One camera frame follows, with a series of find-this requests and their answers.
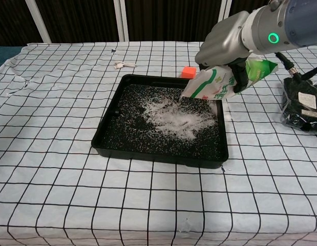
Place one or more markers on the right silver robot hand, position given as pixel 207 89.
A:
pixel 222 43

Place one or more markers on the green and white plastic bag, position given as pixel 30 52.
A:
pixel 207 84

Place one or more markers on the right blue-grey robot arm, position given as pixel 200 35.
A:
pixel 296 25

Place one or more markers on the white salt pile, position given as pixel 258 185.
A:
pixel 173 118

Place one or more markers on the orange cube block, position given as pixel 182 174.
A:
pixel 189 72

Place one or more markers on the packaged black gloves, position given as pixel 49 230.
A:
pixel 294 102

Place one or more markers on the black square plastic tray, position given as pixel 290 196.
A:
pixel 122 143

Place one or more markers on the white black checkered tablecloth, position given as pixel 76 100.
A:
pixel 58 128

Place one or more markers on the white partition frame post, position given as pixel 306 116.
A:
pixel 39 25
pixel 224 10
pixel 124 25

